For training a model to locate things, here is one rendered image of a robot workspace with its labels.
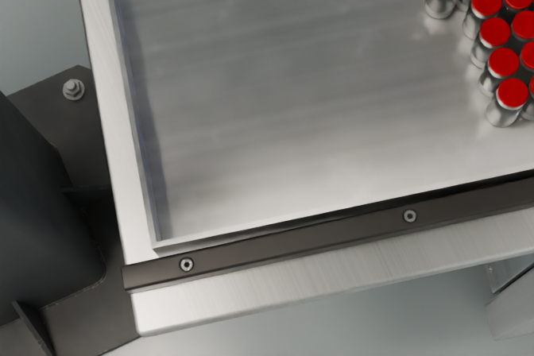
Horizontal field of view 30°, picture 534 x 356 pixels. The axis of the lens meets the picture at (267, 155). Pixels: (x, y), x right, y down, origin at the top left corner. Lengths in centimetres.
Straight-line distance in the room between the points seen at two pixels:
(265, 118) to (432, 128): 12
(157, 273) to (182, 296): 3
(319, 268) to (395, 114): 12
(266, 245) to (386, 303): 91
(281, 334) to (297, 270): 88
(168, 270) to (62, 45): 109
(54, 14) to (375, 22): 108
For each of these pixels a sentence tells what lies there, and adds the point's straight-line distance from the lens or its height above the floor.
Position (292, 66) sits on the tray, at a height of 88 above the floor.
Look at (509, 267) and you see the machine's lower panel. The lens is 136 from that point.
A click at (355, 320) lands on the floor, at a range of 158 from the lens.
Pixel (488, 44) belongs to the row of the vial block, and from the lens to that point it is 70.
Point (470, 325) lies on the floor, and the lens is 159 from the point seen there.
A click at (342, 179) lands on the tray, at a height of 88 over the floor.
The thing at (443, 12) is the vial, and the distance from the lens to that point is 74.
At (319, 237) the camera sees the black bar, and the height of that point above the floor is 90.
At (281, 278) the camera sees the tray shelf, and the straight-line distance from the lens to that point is 69.
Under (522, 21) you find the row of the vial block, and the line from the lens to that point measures 71.
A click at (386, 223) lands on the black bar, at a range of 68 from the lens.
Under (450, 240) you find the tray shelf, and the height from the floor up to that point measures 88.
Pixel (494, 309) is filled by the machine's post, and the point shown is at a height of 8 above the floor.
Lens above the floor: 157
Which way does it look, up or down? 74 degrees down
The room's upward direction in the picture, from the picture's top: 10 degrees counter-clockwise
